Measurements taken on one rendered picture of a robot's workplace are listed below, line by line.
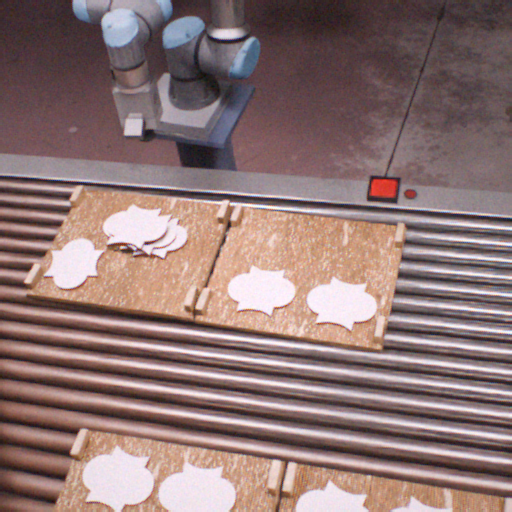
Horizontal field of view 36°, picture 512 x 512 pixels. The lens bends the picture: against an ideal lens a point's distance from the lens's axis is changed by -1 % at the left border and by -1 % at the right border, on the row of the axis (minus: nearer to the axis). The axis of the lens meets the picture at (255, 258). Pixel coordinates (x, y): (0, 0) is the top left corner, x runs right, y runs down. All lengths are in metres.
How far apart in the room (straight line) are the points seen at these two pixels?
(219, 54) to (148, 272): 0.63
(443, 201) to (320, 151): 1.57
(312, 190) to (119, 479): 0.87
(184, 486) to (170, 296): 0.47
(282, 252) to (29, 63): 2.80
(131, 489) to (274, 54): 2.88
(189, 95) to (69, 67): 2.07
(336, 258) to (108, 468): 0.68
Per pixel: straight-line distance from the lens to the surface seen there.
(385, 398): 1.62
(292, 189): 2.01
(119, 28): 1.71
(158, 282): 1.83
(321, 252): 1.83
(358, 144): 3.51
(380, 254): 1.83
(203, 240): 1.89
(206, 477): 1.54
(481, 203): 1.98
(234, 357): 1.70
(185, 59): 2.20
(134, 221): 1.92
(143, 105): 1.81
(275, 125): 3.64
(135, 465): 1.58
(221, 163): 2.43
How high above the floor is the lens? 2.32
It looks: 49 degrees down
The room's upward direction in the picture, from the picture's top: 9 degrees counter-clockwise
